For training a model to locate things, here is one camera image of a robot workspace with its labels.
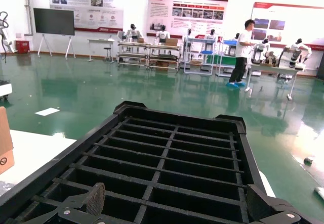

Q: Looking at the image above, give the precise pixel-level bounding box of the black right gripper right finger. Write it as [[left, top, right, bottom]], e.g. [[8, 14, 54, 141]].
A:
[[247, 185, 324, 224]]

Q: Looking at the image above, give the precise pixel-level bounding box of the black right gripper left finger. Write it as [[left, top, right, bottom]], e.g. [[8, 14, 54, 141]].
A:
[[25, 183, 107, 224]]

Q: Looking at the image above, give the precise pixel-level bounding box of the brown cardboard box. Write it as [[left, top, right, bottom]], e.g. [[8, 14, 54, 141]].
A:
[[0, 106, 15, 175]]

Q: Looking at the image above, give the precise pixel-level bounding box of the black slotted container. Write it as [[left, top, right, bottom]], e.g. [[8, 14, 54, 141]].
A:
[[0, 100, 269, 224]]

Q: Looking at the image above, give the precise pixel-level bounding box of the red box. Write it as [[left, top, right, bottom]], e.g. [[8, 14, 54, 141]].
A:
[[15, 39, 31, 54]]

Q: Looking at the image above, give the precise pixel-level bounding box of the white paper sheet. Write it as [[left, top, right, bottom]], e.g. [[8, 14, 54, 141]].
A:
[[34, 107, 61, 117]]

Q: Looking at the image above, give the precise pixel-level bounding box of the long white table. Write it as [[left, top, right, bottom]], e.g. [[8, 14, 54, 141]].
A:
[[244, 63, 302, 101]]

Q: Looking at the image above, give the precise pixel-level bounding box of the black cabinet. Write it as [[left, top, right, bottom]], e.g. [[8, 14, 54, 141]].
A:
[[316, 47, 324, 81]]

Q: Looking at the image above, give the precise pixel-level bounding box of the black stool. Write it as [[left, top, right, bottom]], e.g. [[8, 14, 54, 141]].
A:
[[103, 47, 114, 63]]

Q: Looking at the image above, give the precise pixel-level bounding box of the person in white shirt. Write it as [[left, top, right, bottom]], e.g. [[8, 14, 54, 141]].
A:
[[226, 19, 256, 89]]

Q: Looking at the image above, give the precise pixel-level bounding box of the small white desk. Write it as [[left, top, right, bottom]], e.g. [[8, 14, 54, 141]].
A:
[[87, 38, 116, 62]]

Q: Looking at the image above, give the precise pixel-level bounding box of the white conveyor workbench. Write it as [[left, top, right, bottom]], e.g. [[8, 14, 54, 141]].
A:
[[116, 41, 150, 69], [147, 44, 181, 72]]

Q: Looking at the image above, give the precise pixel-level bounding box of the rack with blue bins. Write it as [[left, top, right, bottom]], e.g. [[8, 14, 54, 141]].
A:
[[215, 39, 250, 78]]

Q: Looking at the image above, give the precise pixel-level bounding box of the white shelf rack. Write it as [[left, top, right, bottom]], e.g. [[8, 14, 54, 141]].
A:
[[182, 37, 217, 76]]

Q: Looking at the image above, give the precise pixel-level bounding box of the black screen on white stand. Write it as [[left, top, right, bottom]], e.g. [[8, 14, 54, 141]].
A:
[[33, 8, 76, 59]]

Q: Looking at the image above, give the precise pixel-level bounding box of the poster with building photos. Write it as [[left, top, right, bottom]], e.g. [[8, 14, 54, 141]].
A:
[[250, 2, 324, 47]]

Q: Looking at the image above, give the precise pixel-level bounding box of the wide poster with diagrams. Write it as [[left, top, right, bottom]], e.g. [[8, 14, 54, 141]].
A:
[[48, 0, 125, 32]]

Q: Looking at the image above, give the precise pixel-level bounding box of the poster with photo row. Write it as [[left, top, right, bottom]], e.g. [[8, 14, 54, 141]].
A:
[[147, 0, 229, 38]]

